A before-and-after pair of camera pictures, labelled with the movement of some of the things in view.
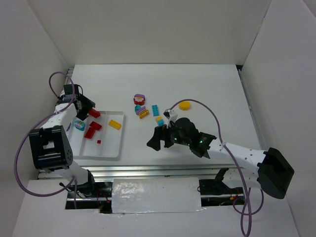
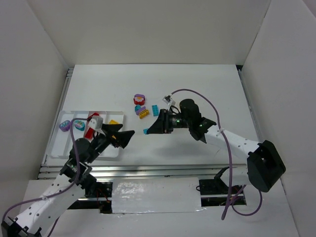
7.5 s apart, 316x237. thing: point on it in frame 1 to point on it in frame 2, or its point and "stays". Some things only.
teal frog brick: [79, 125] stays
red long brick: [94, 126] stays
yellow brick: [115, 124] stays
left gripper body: [84, 108] to [110, 137]
